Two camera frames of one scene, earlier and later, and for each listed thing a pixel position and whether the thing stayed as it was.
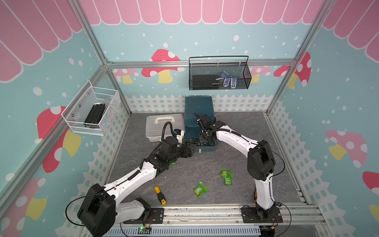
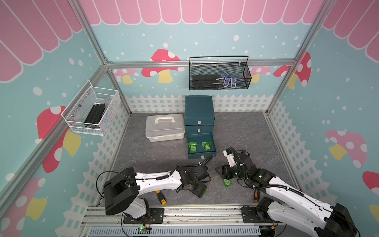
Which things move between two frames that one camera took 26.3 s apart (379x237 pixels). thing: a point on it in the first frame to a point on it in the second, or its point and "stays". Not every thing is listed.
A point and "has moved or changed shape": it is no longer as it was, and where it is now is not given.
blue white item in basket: (227, 77) stays
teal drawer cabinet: (201, 105) has moved or changed shape
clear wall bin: (92, 110) stays
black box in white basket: (95, 113) stays
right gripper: (201, 140) to (224, 168)
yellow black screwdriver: (157, 190) stays
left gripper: (185, 148) to (200, 190)
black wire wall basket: (219, 72) stays
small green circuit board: (142, 230) stays
